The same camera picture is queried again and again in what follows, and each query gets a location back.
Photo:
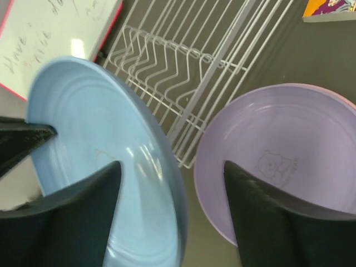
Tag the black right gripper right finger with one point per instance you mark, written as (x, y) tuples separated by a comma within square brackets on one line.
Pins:
[(275, 228)]

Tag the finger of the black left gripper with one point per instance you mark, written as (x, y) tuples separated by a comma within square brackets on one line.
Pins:
[(19, 139)]

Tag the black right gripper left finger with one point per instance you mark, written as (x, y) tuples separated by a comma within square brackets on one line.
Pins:
[(67, 228)]

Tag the blue plate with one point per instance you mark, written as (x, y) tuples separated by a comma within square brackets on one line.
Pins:
[(98, 120)]

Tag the purple plate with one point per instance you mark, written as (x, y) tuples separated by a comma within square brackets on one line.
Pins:
[(297, 137)]

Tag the pink-framed whiteboard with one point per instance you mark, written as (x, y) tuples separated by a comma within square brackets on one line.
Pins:
[(35, 32)]

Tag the Roald Dahl book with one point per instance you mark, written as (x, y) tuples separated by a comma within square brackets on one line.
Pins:
[(329, 11)]

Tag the white wire dish rack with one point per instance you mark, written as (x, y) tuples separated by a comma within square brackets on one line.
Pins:
[(187, 59)]

